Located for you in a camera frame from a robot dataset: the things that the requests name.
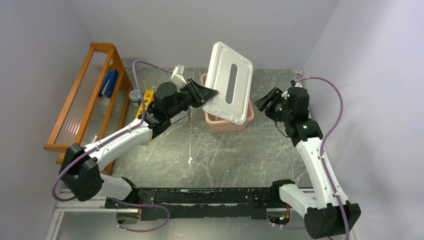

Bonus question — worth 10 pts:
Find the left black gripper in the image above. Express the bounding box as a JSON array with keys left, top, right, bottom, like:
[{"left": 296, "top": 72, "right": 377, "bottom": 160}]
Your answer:
[{"left": 167, "top": 77, "right": 219, "bottom": 119}]

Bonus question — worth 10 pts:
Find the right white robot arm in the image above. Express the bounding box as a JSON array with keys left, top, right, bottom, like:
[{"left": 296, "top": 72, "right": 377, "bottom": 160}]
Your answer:
[{"left": 254, "top": 87, "right": 362, "bottom": 239}]

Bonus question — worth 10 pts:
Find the yellow test tube rack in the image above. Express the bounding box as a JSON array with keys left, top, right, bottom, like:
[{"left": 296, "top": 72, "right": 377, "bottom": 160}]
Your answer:
[{"left": 135, "top": 89, "right": 156, "bottom": 143}]

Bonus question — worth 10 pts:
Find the wooden drying rack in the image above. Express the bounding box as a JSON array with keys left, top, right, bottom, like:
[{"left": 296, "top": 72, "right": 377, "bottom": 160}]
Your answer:
[{"left": 44, "top": 42, "right": 133, "bottom": 165}]

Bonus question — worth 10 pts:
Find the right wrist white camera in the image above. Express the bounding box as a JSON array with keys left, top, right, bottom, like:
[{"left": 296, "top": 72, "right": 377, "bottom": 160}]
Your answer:
[{"left": 290, "top": 80, "right": 303, "bottom": 88}]

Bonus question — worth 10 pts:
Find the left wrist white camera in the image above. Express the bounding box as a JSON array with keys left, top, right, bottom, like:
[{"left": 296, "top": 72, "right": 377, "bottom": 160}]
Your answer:
[{"left": 170, "top": 64, "right": 187, "bottom": 89}]

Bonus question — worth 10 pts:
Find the white plastic lid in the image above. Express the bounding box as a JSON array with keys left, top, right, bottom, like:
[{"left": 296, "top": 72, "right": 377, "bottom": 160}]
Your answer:
[{"left": 202, "top": 41, "right": 254, "bottom": 125}]

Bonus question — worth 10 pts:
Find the red tipped glass thermometer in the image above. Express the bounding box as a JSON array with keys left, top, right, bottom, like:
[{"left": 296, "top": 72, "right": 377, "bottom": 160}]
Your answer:
[{"left": 91, "top": 134, "right": 98, "bottom": 144}]

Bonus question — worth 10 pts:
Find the blue clamp on rack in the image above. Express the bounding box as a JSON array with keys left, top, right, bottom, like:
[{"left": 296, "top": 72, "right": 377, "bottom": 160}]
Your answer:
[{"left": 98, "top": 70, "right": 119, "bottom": 98}]

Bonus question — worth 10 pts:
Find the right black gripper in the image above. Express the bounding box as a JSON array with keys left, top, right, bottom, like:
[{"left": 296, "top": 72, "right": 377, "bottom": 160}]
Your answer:
[{"left": 253, "top": 86, "right": 292, "bottom": 123}]

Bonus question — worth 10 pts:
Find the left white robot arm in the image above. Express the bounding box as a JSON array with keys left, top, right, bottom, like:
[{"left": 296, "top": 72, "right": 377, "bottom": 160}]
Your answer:
[{"left": 55, "top": 79, "right": 219, "bottom": 208}]

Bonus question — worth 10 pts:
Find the wrist white camera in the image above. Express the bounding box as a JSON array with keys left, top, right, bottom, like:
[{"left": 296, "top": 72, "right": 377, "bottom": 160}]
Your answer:
[
  {"left": 170, "top": 64, "right": 187, "bottom": 89},
  {"left": 290, "top": 80, "right": 303, "bottom": 88}
]

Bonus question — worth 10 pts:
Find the pink plastic bin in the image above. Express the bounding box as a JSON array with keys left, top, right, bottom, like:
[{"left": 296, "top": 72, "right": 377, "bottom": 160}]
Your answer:
[{"left": 199, "top": 73, "right": 255, "bottom": 134}]

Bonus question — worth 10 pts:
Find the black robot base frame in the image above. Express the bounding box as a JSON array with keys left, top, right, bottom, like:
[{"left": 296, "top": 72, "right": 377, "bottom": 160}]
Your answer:
[{"left": 104, "top": 187, "right": 287, "bottom": 221}]

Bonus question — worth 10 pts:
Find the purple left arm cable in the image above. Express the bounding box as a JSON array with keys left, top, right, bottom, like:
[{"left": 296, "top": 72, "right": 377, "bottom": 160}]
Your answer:
[{"left": 51, "top": 60, "right": 176, "bottom": 233}]

